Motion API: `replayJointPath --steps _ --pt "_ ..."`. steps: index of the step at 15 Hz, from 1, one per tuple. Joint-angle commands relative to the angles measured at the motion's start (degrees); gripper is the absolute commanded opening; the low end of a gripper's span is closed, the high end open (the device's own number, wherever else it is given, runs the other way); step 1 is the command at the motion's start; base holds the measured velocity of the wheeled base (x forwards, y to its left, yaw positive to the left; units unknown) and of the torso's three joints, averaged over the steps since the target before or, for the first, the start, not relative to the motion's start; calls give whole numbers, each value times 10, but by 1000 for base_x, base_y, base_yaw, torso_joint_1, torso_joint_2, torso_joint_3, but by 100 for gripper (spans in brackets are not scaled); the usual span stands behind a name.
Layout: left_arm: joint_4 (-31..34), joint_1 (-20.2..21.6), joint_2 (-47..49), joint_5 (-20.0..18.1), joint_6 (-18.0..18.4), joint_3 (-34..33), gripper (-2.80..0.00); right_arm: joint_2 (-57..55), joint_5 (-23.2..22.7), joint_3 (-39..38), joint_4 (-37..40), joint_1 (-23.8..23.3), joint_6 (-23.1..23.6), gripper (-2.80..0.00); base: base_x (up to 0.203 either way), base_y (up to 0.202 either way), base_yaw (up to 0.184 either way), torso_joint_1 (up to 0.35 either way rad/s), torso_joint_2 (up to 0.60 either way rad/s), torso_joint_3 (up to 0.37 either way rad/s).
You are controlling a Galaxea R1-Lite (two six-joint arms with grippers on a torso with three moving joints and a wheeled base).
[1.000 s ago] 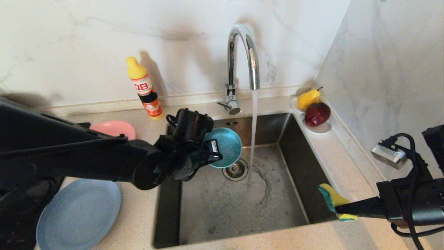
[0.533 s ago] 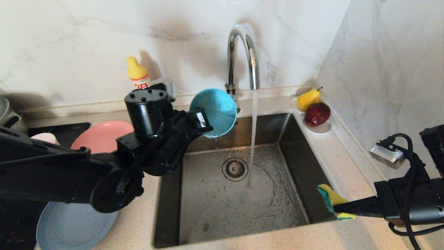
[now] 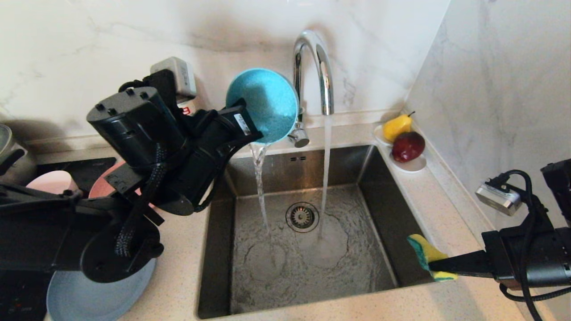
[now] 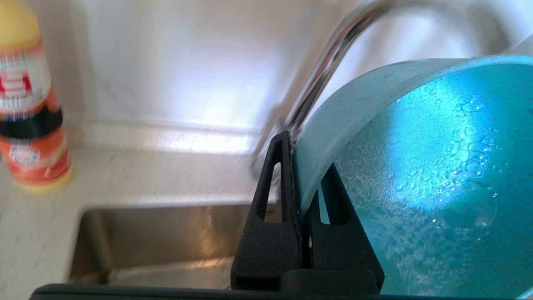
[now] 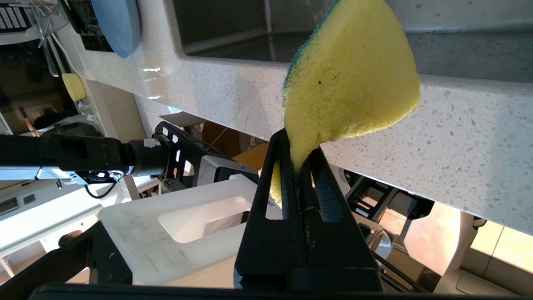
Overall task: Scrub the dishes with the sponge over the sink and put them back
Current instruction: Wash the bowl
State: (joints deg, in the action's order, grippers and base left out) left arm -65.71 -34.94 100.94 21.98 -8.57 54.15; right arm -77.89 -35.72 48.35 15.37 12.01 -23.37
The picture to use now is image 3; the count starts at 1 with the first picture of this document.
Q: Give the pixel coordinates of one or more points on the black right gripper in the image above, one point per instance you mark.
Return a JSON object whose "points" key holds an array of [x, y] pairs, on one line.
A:
{"points": [[535, 258]]}

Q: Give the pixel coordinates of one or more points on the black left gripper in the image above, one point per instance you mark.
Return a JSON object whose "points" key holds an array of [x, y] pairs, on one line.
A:
{"points": [[147, 129]]}

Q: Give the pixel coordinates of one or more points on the teal bowl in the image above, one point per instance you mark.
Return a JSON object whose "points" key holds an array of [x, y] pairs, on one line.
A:
{"points": [[267, 96]]}

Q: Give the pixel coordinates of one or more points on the yellow sponge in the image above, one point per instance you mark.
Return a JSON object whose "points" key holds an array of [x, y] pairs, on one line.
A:
{"points": [[424, 252]]}

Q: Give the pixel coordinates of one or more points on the yellow-capped orange dish soap bottle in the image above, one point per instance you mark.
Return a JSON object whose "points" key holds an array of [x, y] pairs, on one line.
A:
{"points": [[186, 108]]}

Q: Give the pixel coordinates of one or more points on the chrome gooseneck faucet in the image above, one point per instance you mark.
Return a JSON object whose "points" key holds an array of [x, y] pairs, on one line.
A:
{"points": [[328, 80]]}

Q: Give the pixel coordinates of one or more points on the light pink bowl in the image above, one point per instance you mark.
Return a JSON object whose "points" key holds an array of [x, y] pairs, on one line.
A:
{"points": [[51, 183]]}

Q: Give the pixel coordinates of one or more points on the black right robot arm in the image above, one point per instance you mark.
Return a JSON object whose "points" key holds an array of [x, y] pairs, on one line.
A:
{"points": [[560, 191]]}

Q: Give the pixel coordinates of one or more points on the stainless steel sink basin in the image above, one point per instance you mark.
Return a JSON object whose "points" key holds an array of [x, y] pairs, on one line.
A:
{"points": [[357, 276]]}

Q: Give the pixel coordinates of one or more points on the small white dish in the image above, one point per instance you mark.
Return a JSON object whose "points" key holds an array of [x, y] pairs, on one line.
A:
{"points": [[378, 135], [415, 166]]}

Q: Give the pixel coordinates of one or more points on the round metal drain strainer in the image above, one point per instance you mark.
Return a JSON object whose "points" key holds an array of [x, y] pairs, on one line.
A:
{"points": [[302, 217]]}

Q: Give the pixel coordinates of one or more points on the dark red apple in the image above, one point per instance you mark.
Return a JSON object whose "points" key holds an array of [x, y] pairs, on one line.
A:
{"points": [[407, 146]]}

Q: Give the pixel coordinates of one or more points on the salmon pink plate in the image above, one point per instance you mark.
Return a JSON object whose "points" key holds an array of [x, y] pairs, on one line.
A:
{"points": [[105, 183]]}

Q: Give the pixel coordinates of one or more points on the black induction cooktop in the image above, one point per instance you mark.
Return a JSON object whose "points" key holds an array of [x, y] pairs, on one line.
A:
{"points": [[96, 167]]}

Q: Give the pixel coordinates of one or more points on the yellow pear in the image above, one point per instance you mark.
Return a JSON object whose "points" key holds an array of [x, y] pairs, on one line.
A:
{"points": [[395, 127]]}

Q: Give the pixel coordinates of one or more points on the steel cooking pot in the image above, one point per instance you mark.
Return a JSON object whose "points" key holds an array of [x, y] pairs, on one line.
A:
{"points": [[13, 160]]}

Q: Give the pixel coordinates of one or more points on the blue plate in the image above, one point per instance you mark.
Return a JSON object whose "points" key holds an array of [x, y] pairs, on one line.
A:
{"points": [[80, 298]]}

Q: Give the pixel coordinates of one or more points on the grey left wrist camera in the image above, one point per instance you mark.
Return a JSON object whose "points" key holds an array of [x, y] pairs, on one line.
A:
{"points": [[176, 76]]}

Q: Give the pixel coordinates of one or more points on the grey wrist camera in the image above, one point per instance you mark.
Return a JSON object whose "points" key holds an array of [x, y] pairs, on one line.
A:
{"points": [[176, 76], [498, 199]]}

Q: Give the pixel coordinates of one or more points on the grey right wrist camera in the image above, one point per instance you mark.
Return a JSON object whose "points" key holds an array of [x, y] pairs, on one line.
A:
{"points": [[498, 199]]}

